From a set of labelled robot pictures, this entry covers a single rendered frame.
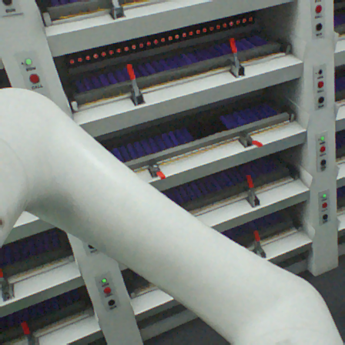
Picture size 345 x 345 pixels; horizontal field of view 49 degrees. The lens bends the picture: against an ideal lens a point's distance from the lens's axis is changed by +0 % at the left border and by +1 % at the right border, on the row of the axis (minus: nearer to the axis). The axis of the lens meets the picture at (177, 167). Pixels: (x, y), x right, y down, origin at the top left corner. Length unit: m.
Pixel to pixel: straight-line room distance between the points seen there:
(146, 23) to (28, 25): 0.24
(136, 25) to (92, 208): 0.55
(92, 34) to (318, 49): 0.58
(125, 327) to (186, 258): 0.75
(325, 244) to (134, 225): 1.00
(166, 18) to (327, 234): 0.85
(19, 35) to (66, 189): 0.50
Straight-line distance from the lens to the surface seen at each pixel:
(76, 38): 0.86
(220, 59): 1.02
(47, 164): 0.40
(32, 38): 0.85
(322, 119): 1.16
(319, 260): 1.38
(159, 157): 0.99
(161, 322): 1.27
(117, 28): 0.87
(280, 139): 1.09
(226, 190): 1.14
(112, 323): 1.16
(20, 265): 1.09
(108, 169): 0.42
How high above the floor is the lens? 0.94
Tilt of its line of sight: 24 degrees down
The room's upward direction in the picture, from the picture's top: 12 degrees counter-clockwise
